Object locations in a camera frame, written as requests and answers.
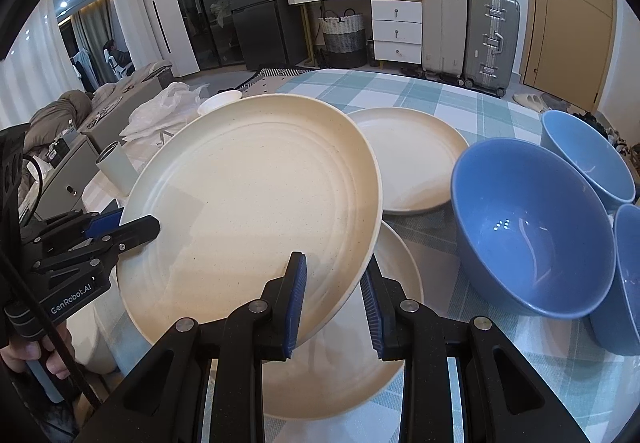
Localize grey side cabinet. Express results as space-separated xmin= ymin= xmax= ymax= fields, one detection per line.
xmin=20 ymin=136 xmax=103 ymax=224

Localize blue ceramic bowl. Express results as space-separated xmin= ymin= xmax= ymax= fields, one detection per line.
xmin=450 ymin=138 xmax=617 ymax=319
xmin=540 ymin=110 xmax=637 ymax=214
xmin=587 ymin=203 xmax=640 ymax=356

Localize grey blanket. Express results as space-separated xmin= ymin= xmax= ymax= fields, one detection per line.
xmin=24 ymin=90 xmax=95 ymax=154

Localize white plastic bag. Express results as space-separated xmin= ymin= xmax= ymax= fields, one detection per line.
xmin=120 ymin=82 xmax=208 ymax=141

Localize grey white woven basket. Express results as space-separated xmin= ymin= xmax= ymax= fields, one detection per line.
xmin=318 ymin=8 xmax=368 ymax=69

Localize wooden door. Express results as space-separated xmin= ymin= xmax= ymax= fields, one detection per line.
xmin=520 ymin=0 xmax=616 ymax=99

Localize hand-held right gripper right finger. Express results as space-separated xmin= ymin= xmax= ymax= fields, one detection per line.
xmin=360 ymin=258 xmax=591 ymax=443

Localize white cylindrical cup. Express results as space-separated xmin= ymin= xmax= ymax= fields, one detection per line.
xmin=96 ymin=140 xmax=138 ymax=196

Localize green checked tablecloth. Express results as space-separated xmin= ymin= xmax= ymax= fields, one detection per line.
xmin=82 ymin=68 xmax=640 ymax=443

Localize cream speckled plate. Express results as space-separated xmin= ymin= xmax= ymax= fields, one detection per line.
xmin=345 ymin=107 xmax=471 ymax=216
xmin=116 ymin=94 xmax=383 ymax=349
xmin=260 ymin=218 xmax=425 ymax=421

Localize pile of mixed shoes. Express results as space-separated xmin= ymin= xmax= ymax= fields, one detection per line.
xmin=542 ymin=92 xmax=632 ymax=149

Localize small white paper bowl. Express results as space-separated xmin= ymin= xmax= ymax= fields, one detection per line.
xmin=196 ymin=90 xmax=243 ymax=116

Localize beige slippers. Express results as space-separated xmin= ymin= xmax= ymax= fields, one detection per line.
xmin=512 ymin=92 xmax=544 ymax=112

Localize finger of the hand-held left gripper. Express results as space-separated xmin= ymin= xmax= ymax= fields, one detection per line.
xmin=32 ymin=214 xmax=161 ymax=275
xmin=22 ymin=207 xmax=124 ymax=245

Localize white suitcase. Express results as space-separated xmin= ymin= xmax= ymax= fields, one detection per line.
xmin=420 ymin=0 xmax=468 ymax=79

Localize silver suitcase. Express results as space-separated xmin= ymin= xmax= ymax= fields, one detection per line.
xmin=462 ymin=0 xmax=521 ymax=96

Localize white tall cabinet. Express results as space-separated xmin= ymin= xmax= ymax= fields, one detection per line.
xmin=141 ymin=0 xmax=200 ymax=76

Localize black white patterned rug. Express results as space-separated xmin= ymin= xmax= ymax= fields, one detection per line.
xmin=235 ymin=67 xmax=321 ymax=89

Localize person's left hand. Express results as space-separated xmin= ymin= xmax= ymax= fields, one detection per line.
xmin=0 ymin=323 xmax=72 ymax=380

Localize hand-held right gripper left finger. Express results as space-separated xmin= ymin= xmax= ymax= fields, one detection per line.
xmin=75 ymin=250 xmax=308 ymax=443

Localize white vanity desk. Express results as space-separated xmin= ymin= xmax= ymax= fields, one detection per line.
xmin=285 ymin=0 xmax=423 ymax=66

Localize grey sofa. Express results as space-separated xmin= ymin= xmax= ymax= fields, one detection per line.
xmin=80 ymin=64 xmax=176 ymax=149

